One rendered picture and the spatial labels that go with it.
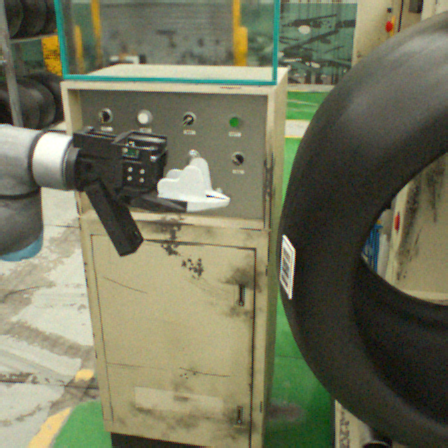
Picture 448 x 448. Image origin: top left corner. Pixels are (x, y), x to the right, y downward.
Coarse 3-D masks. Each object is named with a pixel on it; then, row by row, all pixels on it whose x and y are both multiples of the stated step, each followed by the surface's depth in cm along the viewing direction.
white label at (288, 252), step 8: (288, 240) 57; (288, 248) 56; (288, 256) 56; (288, 264) 56; (280, 272) 60; (288, 272) 56; (280, 280) 60; (288, 280) 57; (288, 288) 57; (288, 296) 57
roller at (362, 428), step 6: (360, 426) 71; (366, 426) 70; (360, 432) 70; (366, 432) 69; (372, 432) 69; (360, 438) 70; (366, 438) 68; (372, 438) 68; (378, 438) 68; (384, 438) 68; (360, 444) 69; (366, 444) 68; (372, 444) 67; (378, 444) 67; (384, 444) 67; (390, 444) 68
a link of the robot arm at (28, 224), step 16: (32, 192) 71; (0, 208) 69; (16, 208) 70; (32, 208) 72; (0, 224) 68; (16, 224) 70; (32, 224) 72; (0, 240) 67; (16, 240) 70; (32, 240) 73; (0, 256) 70; (16, 256) 73; (32, 256) 75
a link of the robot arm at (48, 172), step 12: (48, 144) 66; (60, 144) 66; (36, 156) 66; (48, 156) 65; (60, 156) 65; (36, 168) 66; (48, 168) 66; (60, 168) 65; (36, 180) 67; (48, 180) 67; (60, 180) 66
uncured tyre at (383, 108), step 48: (384, 48) 61; (432, 48) 48; (336, 96) 61; (384, 96) 49; (432, 96) 46; (336, 144) 52; (384, 144) 49; (432, 144) 47; (288, 192) 59; (336, 192) 52; (384, 192) 50; (336, 240) 53; (336, 288) 55; (384, 288) 85; (336, 336) 58; (384, 336) 85; (432, 336) 86; (336, 384) 61; (384, 384) 59; (432, 384) 78; (384, 432) 63; (432, 432) 60
